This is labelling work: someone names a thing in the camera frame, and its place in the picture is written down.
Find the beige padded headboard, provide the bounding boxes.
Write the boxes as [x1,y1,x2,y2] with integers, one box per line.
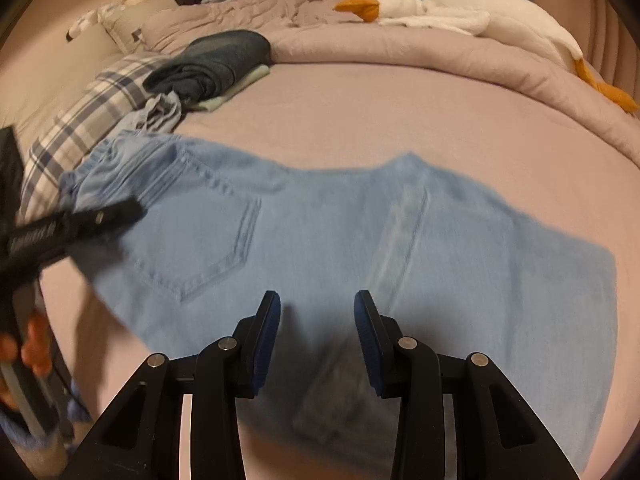
[0,5,126,146]

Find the beige pillow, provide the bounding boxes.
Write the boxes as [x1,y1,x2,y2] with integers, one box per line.
[97,0,181,56]

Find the crumpled light blue garment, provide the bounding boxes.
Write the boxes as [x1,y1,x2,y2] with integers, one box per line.
[117,91,183,133]

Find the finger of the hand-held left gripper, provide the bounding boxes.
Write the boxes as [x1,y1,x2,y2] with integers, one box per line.
[54,196,147,249]

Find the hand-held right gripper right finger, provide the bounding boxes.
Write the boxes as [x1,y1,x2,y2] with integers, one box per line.
[353,290,583,480]

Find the small white plush toy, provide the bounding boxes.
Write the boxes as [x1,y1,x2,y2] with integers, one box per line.
[65,0,153,41]

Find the folded dark blue jeans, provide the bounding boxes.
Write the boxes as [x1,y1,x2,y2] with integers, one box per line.
[144,30,272,108]

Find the white goose plush toy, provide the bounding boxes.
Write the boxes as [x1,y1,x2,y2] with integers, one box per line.
[334,0,640,113]

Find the pink quilted duvet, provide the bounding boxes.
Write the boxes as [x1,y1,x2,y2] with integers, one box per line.
[142,0,640,171]

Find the plaid pillow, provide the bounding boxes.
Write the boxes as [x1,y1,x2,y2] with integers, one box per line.
[20,54,173,221]

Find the folded pale green cloth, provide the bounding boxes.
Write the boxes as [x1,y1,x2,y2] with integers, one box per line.
[192,65,271,112]

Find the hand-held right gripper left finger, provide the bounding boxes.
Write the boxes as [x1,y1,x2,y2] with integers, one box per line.
[65,290,282,480]

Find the person's left hand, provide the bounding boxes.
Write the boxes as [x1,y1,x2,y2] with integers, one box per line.
[0,309,52,377]

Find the light blue denim pants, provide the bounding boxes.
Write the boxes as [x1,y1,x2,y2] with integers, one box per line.
[60,130,617,480]

